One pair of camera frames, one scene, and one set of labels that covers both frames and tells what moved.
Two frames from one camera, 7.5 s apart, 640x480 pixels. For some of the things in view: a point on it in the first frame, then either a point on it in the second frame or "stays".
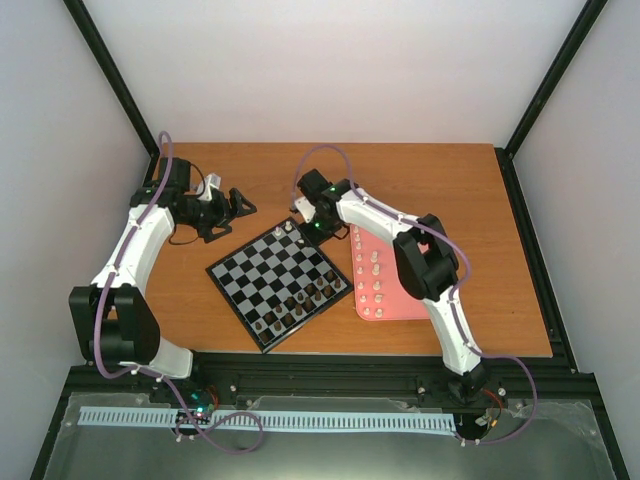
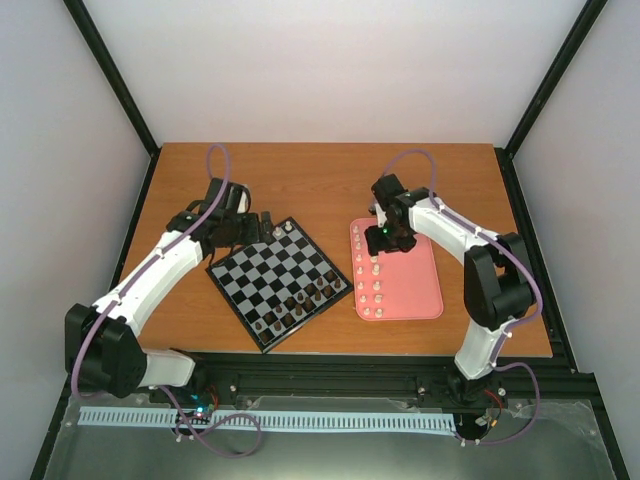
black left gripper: x=223 y=214 to x=254 y=233
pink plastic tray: x=381 y=289 stays
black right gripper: x=316 y=240 to x=376 y=245
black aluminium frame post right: x=582 y=27 stays
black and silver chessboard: x=277 y=282 stays
